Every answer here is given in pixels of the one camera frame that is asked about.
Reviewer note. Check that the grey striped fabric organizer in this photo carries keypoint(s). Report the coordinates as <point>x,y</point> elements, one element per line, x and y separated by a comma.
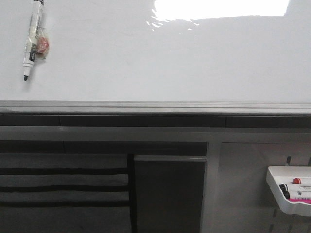
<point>65,193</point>

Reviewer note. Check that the white plastic marker tray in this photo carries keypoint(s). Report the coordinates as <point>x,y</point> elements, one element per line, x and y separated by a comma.
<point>277,175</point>

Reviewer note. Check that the red capped marker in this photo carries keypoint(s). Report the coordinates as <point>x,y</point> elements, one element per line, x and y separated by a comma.
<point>303,181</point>

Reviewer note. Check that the grey aluminium whiteboard frame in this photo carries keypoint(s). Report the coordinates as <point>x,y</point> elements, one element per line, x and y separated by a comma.
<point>154,108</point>

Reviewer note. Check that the black white whiteboard marker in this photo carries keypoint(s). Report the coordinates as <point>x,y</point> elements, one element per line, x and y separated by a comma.
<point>31,46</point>

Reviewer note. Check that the white whiteboard surface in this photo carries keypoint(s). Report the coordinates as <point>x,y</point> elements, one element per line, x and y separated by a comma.
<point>161,50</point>

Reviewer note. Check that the pink eraser block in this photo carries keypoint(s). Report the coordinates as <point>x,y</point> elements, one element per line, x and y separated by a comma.
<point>307,201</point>

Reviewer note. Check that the black capped marker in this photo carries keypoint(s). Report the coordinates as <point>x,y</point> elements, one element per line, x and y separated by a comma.
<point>295,187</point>
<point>305,195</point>

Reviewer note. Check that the red magnet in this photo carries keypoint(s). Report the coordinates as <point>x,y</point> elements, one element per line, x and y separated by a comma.
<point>43,44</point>

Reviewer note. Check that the black capped marker upper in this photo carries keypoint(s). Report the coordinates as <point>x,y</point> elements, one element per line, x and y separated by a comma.
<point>295,187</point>

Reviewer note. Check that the dark grey panel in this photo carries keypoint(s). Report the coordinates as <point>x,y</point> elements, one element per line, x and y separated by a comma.
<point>169,193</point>

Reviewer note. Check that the white pegboard panel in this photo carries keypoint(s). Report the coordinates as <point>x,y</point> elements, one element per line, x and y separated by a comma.
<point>244,201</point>

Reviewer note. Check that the black capped marker lower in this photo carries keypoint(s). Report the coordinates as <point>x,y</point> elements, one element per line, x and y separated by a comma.
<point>305,195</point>

